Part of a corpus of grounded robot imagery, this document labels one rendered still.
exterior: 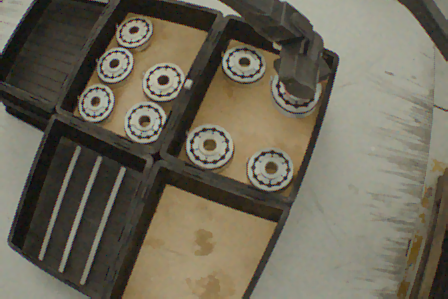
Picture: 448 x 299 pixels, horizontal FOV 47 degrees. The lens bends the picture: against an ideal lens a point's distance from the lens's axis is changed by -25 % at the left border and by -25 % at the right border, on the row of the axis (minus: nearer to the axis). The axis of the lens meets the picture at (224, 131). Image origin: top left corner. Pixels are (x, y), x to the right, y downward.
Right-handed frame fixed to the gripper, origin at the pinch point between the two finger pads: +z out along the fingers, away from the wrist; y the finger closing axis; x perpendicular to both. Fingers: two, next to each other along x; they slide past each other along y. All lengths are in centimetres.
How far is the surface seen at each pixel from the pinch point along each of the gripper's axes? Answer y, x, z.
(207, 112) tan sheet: -13.8, 10.9, 22.5
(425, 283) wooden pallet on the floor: 49, -68, 88
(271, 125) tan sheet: -2.2, 2.1, 22.1
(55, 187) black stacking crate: -58, 9, 23
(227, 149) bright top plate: -14.2, 0.1, 19.3
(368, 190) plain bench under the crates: 18.1, -22.1, 34.1
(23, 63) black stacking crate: -57, 51, 24
